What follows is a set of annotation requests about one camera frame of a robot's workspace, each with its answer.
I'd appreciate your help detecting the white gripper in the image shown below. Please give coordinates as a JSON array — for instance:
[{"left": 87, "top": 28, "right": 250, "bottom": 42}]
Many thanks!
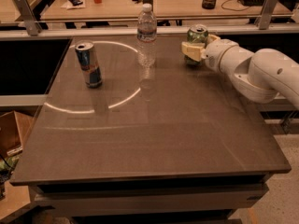
[{"left": 181, "top": 34, "right": 239, "bottom": 73}]

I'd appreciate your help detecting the green soda can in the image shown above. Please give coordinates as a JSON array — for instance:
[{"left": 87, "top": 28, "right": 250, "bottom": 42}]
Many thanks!
[{"left": 184, "top": 24, "right": 208, "bottom": 66}]

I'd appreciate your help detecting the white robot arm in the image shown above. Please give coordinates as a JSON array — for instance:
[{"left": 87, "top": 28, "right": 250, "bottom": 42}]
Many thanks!
[{"left": 181, "top": 35, "right": 299, "bottom": 109}]

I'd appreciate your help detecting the clear plastic water bottle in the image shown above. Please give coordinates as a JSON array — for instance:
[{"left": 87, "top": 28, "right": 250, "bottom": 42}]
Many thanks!
[{"left": 137, "top": 3, "right": 157, "bottom": 67}]

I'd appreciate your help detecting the blue silver energy drink can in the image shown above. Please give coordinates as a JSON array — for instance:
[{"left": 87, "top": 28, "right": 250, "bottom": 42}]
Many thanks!
[{"left": 75, "top": 41, "right": 102, "bottom": 89}]

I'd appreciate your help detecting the black mesh cup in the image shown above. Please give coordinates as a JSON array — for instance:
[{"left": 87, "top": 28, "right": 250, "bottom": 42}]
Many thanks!
[{"left": 202, "top": 0, "right": 217, "bottom": 9}]

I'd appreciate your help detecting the cardboard box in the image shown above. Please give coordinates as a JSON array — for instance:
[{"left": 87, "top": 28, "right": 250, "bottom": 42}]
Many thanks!
[{"left": 0, "top": 111, "right": 34, "bottom": 158}]

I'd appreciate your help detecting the right metal bracket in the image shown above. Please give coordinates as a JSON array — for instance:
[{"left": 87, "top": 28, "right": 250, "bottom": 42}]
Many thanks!
[{"left": 255, "top": 0, "right": 278, "bottom": 30}]

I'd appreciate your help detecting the left metal bracket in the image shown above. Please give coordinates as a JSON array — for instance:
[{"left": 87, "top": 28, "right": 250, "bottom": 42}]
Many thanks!
[{"left": 13, "top": 0, "right": 42, "bottom": 36}]

